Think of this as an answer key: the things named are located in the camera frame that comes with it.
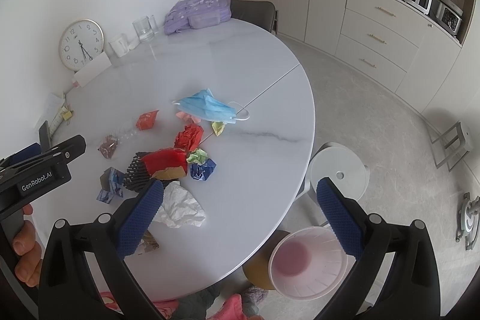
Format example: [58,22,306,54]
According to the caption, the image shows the brown snack wrapper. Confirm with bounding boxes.
[97,135,119,159]

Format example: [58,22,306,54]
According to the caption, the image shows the blue patterned wrapper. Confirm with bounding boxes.
[97,167,125,204]

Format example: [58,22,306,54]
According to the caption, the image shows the black foam net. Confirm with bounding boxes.
[123,152,151,193]

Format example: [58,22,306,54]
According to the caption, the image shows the red snack wrapper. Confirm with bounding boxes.
[136,110,159,131]

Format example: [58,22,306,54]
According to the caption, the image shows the red paper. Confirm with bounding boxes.
[174,124,203,152]

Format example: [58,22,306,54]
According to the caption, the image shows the pink paper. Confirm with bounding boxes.
[176,111,202,124]

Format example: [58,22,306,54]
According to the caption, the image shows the white tissue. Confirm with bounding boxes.
[153,181,206,228]

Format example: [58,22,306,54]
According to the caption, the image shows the green paper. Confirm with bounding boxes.
[186,148,208,165]

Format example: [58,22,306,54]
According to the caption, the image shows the blue face mask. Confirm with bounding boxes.
[172,88,250,124]

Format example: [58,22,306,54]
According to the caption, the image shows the yellow blue paper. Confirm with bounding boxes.
[211,122,226,136]

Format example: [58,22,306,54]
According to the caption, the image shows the pink white trash bin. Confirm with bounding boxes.
[268,227,348,301]

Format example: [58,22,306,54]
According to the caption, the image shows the person's left hand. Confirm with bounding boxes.
[12,219,42,288]

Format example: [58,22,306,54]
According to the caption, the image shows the keys with yellow tag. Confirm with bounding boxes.
[55,105,73,124]

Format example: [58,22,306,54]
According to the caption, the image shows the white box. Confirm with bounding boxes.
[72,52,112,88]

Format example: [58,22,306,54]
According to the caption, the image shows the white mug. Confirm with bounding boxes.
[109,33,129,58]

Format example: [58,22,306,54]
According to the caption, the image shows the clear glass cup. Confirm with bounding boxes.
[133,15,159,42]

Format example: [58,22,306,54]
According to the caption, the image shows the white plastic stool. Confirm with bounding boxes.
[295,141,370,206]

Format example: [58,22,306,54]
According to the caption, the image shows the grey metal stool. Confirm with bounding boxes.
[426,121,474,171]

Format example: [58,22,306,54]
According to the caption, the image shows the brown round stool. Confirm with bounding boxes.
[242,230,289,291]

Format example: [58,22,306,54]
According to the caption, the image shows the purple backpack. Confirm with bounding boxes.
[163,0,232,35]

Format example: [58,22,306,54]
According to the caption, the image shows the dark grey chair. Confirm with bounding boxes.
[230,0,278,34]

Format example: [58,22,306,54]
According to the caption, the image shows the silver microwave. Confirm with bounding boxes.
[435,0,463,37]

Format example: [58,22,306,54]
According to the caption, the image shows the round wall clock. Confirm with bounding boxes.
[58,19,105,72]

